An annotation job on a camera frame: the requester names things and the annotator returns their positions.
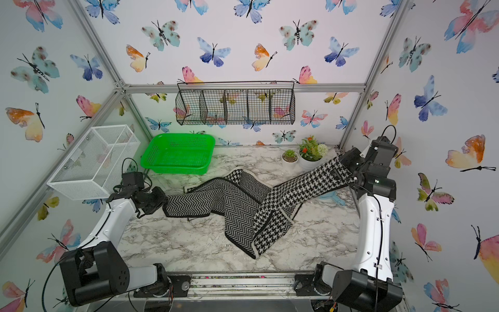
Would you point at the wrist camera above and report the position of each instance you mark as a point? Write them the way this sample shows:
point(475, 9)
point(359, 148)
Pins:
point(133, 181)
point(383, 151)

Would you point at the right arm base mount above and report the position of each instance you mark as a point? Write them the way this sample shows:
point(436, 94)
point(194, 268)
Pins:
point(310, 285)

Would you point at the green plastic basket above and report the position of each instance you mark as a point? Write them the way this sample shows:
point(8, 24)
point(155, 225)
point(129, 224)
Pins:
point(179, 153)

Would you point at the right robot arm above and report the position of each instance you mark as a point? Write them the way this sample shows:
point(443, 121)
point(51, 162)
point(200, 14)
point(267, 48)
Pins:
point(368, 285)

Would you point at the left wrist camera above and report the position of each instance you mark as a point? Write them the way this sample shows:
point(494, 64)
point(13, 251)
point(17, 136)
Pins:
point(133, 181)

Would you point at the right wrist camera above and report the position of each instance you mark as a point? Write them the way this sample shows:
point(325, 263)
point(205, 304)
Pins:
point(383, 151)

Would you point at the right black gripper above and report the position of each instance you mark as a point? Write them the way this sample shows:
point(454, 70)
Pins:
point(352, 158)

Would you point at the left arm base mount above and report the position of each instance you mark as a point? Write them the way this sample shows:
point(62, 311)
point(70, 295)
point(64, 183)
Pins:
point(173, 286)

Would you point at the flowering plant in white pot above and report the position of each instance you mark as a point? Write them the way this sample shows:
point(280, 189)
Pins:
point(312, 153)

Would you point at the black white patterned knit scarf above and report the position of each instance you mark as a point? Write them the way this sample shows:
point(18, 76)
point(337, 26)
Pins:
point(256, 215)

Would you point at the small succulent in white pot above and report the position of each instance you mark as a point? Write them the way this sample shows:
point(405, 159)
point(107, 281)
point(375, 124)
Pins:
point(289, 159)

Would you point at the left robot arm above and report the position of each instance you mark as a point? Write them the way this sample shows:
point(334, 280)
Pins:
point(95, 270)

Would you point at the white mesh wall basket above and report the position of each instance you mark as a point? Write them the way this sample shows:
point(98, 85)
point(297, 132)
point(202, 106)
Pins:
point(96, 163)

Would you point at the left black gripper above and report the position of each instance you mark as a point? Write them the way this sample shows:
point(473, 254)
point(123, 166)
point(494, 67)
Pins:
point(162, 199)

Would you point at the light blue plastic scoop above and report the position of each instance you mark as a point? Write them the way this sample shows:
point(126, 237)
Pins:
point(333, 196)

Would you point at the black wire wall basket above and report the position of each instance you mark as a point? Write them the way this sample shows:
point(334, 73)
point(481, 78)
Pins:
point(236, 103)

